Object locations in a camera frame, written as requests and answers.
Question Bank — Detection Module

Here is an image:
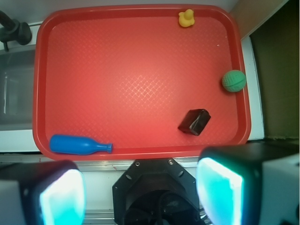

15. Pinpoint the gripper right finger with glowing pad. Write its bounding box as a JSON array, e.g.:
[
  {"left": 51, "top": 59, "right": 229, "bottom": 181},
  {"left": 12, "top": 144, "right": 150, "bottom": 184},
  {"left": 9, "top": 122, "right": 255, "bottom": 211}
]
[{"left": 195, "top": 142, "right": 300, "bottom": 225}]

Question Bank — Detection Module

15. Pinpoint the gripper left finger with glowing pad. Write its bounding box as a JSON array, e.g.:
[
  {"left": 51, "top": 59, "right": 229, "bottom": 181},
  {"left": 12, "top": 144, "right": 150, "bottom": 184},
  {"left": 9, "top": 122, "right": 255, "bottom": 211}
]
[{"left": 0, "top": 160, "right": 86, "bottom": 225}]

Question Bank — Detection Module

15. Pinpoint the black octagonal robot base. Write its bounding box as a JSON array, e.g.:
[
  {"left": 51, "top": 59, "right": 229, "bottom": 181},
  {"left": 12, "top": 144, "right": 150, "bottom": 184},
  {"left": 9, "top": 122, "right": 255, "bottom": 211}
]
[{"left": 112, "top": 158, "right": 205, "bottom": 225}]

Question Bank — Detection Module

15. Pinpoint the green textured ball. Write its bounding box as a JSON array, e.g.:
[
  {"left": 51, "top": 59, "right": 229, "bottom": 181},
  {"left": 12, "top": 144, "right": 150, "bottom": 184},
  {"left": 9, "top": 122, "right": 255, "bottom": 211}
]
[{"left": 221, "top": 70, "right": 247, "bottom": 92}]

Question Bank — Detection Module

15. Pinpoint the blue plastic bottle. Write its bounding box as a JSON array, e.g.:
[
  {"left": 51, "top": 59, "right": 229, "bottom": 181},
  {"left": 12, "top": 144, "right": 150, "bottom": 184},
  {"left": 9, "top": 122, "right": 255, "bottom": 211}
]
[{"left": 49, "top": 135, "right": 113, "bottom": 155}]

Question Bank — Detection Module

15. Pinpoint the dark brown glossy block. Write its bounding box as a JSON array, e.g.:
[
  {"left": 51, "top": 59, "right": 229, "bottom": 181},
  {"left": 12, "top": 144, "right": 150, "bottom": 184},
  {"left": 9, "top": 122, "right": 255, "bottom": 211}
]
[{"left": 178, "top": 109, "right": 211, "bottom": 136}]

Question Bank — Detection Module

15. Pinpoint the red plastic tray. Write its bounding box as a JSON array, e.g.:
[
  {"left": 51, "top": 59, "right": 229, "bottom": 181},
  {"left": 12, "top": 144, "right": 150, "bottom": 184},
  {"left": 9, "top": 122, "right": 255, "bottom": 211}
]
[{"left": 33, "top": 5, "right": 251, "bottom": 161}]

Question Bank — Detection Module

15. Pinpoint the stainless steel sink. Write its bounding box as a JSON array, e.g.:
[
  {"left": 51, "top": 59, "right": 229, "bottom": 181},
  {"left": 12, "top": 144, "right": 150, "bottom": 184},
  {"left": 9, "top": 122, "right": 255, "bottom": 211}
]
[{"left": 0, "top": 45, "right": 35, "bottom": 131}]

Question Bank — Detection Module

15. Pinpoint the yellow rubber duck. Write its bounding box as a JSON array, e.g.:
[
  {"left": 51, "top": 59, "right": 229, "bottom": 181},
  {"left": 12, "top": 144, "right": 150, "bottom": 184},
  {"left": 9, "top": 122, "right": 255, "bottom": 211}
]
[{"left": 178, "top": 9, "right": 195, "bottom": 28}]

